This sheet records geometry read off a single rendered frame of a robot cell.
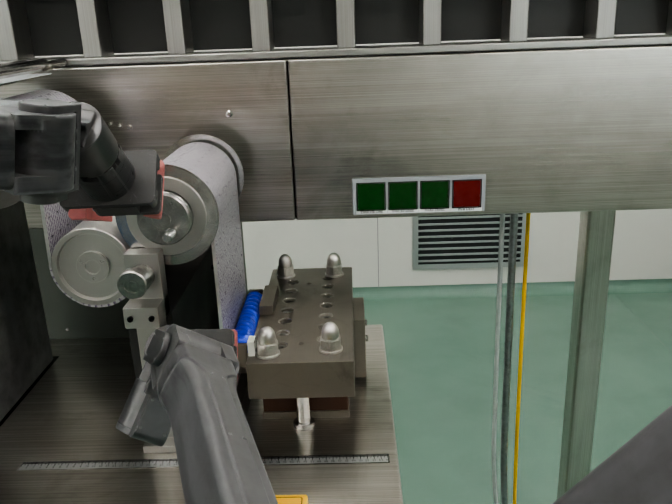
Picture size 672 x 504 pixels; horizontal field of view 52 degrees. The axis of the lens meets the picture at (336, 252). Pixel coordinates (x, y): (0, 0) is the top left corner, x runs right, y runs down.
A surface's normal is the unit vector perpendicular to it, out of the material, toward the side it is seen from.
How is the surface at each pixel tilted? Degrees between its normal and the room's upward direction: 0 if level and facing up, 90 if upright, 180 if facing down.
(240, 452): 33
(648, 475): 57
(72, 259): 90
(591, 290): 90
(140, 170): 50
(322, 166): 90
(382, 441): 0
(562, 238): 90
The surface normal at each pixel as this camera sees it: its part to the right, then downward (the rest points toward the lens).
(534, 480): -0.04, -0.94
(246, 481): 0.48, -0.87
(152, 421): 0.41, 0.07
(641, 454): -0.83, -0.43
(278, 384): -0.01, 0.33
